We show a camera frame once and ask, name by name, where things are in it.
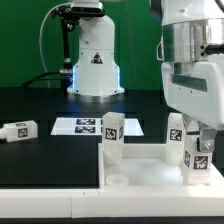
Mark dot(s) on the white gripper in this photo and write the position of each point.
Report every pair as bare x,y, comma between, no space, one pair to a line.
200,96

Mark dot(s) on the white square table top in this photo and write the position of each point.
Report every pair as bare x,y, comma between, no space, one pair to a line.
142,165

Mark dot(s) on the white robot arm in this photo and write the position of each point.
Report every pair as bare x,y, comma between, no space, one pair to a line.
191,50

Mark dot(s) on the white sheet with tags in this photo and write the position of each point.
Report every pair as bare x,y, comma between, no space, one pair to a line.
91,126

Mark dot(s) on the white L-shaped obstacle fence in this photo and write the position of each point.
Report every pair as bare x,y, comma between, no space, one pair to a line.
149,202

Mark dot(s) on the black camera on stand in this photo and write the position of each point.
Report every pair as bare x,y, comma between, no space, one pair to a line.
70,15

